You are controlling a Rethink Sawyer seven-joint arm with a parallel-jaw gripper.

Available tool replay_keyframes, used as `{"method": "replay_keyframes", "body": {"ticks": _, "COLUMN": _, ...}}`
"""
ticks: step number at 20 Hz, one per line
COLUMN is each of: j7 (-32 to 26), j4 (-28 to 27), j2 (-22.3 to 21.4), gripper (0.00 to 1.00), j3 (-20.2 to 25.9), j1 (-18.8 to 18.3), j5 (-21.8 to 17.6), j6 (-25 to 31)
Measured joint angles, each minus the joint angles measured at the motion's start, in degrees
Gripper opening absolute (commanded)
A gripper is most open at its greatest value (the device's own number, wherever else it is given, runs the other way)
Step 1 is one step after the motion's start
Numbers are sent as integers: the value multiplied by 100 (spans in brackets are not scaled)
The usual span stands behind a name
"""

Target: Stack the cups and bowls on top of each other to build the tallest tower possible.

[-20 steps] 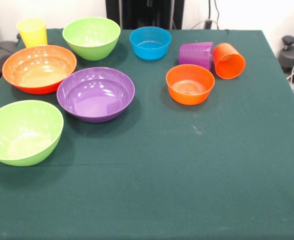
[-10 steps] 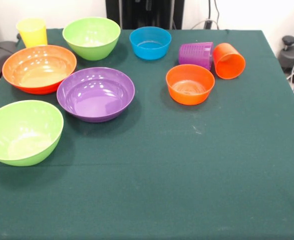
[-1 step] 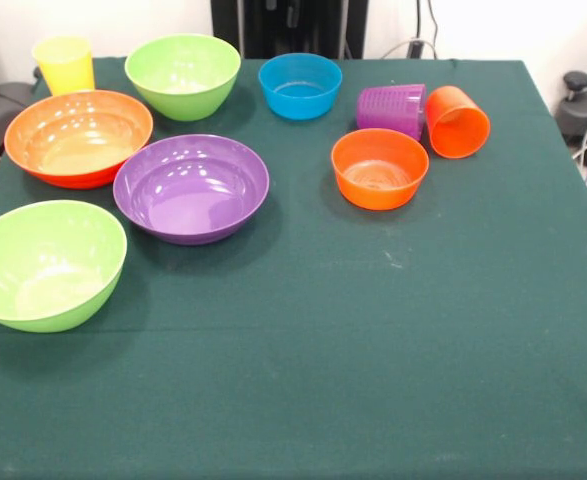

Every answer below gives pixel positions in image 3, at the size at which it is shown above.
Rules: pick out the small orange plastic bowl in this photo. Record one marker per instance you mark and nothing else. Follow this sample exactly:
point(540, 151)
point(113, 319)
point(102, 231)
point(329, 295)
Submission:
point(380, 175)

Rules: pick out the purple plastic cup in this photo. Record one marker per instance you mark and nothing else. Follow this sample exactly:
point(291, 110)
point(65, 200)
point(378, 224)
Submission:
point(390, 110)

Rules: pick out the orange plastic cup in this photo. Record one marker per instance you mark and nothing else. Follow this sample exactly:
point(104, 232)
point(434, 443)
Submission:
point(455, 125)

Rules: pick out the purple plastic bowl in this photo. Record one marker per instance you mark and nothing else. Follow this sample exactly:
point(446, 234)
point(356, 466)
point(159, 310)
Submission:
point(189, 200)

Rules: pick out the dark green tablecloth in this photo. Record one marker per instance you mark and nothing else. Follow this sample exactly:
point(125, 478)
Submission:
point(323, 350)

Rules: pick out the blue plastic bowl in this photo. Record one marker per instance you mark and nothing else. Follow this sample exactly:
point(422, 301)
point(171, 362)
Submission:
point(298, 95)

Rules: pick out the lime green plastic bowl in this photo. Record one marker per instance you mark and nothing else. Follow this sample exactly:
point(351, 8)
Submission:
point(183, 97)
point(48, 270)

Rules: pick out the black clamp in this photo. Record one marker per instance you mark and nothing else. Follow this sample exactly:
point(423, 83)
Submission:
point(415, 50)

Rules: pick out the wide orange plastic bowl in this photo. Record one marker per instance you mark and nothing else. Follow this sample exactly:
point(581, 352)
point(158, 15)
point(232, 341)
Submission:
point(73, 145)

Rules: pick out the yellow plastic cup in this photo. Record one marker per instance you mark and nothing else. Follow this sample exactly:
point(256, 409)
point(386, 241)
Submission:
point(68, 70)

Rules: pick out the black stand with knob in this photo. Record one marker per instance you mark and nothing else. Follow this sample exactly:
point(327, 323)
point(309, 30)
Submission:
point(580, 107)

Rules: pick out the black office chair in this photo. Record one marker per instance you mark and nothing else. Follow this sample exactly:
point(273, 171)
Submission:
point(3, 107)

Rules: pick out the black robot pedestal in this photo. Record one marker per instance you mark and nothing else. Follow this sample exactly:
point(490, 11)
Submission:
point(293, 35)

